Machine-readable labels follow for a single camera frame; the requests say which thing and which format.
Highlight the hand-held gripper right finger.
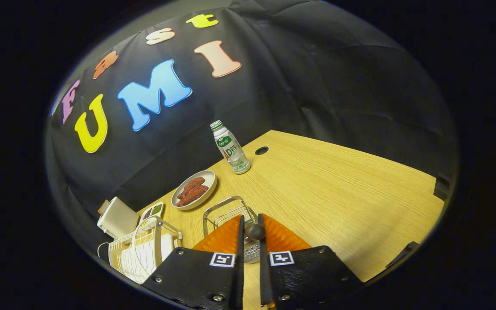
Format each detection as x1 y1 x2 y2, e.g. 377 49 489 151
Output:
258 213 365 310

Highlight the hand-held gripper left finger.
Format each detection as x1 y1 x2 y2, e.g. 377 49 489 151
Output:
141 214 245 310

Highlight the metal wire basket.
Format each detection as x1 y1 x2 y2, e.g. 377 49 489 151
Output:
202 196 261 264

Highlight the wooden handle metal spoon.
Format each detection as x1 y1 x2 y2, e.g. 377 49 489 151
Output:
245 223 267 242

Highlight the white wire dish rack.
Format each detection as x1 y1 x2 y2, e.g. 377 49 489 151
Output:
97 216 183 285

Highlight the beige plate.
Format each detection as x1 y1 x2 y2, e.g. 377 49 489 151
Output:
171 170 217 211

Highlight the brown meat piece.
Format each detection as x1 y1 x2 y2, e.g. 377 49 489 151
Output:
176 185 209 207
177 177 206 199

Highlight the white drip tray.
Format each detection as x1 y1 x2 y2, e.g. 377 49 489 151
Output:
109 235 175 282

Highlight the white divided bean tray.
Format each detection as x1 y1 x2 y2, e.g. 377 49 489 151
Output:
139 201 164 222

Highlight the white drink bottle green cap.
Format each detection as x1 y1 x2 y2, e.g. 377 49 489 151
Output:
210 120 251 175

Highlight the white toaster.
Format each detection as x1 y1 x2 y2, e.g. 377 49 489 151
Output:
97 197 139 239

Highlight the black table clamp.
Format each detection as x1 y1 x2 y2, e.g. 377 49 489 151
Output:
386 241 420 268
433 172 452 201

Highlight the black backdrop cloth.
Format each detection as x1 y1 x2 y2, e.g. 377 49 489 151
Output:
46 0 459 259

